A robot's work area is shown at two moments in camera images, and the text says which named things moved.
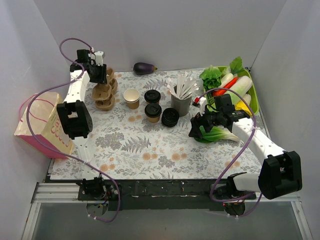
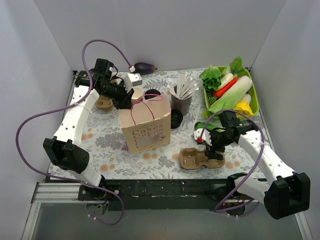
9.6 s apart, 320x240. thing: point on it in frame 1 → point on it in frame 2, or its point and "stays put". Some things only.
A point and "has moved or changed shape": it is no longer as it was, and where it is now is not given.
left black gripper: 99,75 → 125,95
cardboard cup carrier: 112,79 has moved or changed shape
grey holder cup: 182,105 stays put
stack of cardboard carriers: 104,99 stays put
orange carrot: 217,92 stays put
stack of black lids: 170,117 has moved or changed shape
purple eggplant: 141,68 stays put
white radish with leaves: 236,67 stays put
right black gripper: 199,123 → 213,146
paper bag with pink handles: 40,126 → 147,124
